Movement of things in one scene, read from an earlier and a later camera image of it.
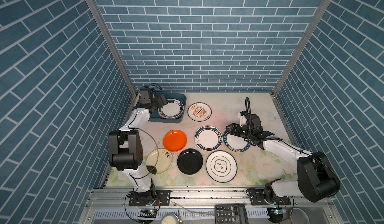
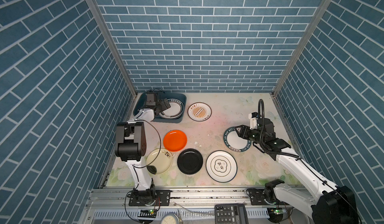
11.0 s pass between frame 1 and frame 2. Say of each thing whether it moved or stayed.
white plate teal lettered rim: stayed
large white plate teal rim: moved
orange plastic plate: stayed
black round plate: stayed
